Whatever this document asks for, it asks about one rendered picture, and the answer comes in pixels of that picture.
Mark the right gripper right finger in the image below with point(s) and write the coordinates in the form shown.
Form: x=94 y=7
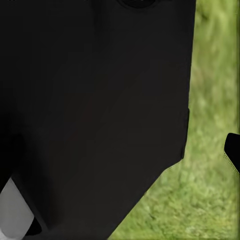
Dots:
x=232 y=149

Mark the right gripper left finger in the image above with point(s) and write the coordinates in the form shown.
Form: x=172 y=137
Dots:
x=12 y=149

